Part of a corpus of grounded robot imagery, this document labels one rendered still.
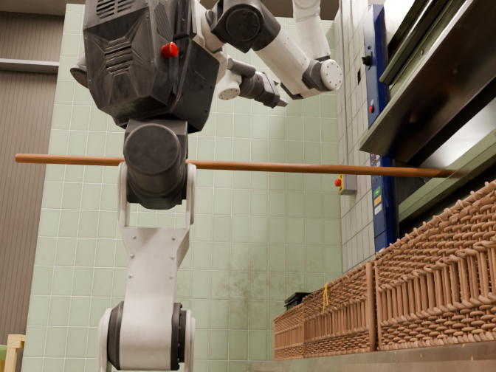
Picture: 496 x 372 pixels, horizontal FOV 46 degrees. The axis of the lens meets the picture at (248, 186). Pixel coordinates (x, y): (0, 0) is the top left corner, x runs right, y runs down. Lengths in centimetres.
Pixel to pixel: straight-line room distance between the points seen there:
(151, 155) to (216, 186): 204
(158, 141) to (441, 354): 77
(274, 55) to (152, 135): 40
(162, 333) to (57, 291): 195
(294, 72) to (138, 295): 65
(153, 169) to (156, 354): 38
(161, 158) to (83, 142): 218
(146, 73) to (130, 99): 7
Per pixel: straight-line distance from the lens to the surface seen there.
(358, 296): 107
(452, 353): 56
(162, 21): 136
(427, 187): 210
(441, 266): 72
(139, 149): 119
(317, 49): 155
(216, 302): 308
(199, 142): 328
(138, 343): 125
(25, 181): 972
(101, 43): 141
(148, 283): 129
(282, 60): 145
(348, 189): 293
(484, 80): 185
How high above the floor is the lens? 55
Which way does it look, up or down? 17 degrees up
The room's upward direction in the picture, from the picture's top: 1 degrees clockwise
